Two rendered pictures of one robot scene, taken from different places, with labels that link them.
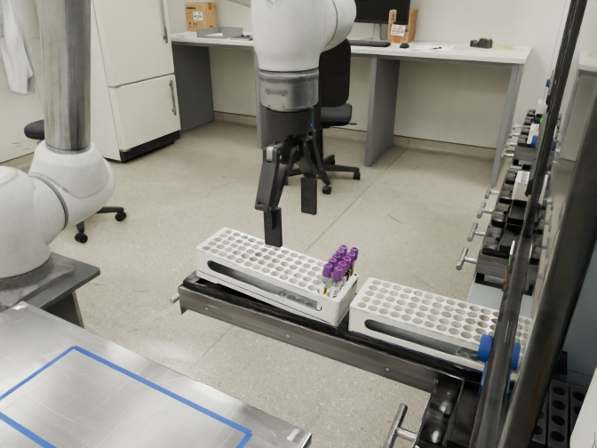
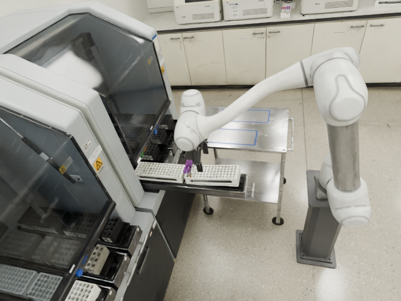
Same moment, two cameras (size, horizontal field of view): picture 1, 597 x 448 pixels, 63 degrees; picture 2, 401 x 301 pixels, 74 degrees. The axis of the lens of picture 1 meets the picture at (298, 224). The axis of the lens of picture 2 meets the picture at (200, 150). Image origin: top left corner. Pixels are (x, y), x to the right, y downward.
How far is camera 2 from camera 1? 186 cm
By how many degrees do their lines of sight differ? 111
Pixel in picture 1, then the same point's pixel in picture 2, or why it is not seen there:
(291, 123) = not seen: hidden behind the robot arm
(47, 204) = (326, 174)
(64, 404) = (242, 135)
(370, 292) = (180, 172)
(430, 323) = (163, 166)
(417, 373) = not seen: hidden behind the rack
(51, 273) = (319, 189)
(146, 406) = (225, 139)
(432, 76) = not seen: outside the picture
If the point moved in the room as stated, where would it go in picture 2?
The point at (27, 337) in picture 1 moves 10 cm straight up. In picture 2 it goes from (269, 144) to (269, 131)
